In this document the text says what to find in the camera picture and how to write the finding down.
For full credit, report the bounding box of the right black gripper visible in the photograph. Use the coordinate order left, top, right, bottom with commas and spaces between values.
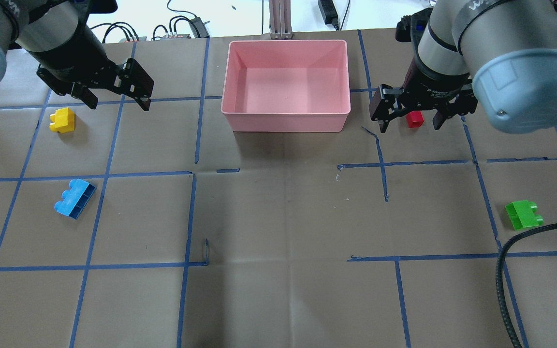
370, 68, 478, 133

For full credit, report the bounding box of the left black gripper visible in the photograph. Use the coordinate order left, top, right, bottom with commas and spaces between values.
37, 58, 154, 112

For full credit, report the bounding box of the yellow toy block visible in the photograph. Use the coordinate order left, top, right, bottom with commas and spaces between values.
49, 107, 76, 133

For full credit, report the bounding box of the green toy block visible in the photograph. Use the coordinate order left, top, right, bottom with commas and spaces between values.
505, 200, 544, 231

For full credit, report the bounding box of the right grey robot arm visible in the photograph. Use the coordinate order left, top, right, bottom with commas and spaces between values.
369, 0, 557, 134

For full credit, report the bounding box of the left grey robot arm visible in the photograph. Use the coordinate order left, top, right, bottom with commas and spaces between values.
0, 0, 154, 111

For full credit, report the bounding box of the pink plastic box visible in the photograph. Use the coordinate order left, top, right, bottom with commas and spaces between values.
221, 40, 351, 133

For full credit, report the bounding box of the red toy block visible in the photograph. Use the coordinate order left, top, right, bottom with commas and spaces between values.
405, 111, 424, 129

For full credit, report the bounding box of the black power brick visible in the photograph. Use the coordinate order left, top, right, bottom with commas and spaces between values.
189, 17, 210, 38

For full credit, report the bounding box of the blue toy block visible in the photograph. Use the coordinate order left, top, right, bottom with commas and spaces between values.
54, 179, 96, 220

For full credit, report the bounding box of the black power adapter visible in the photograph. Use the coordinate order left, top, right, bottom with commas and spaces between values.
318, 0, 339, 29

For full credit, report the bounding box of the black cable bundle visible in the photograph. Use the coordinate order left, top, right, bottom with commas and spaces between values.
90, 0, 197, 43

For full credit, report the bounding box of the metal camera post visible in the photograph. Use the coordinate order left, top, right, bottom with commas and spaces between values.
269, 0, 293, 40

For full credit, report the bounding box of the black braided cable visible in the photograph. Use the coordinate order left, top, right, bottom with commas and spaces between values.
496, 218, 557, 348

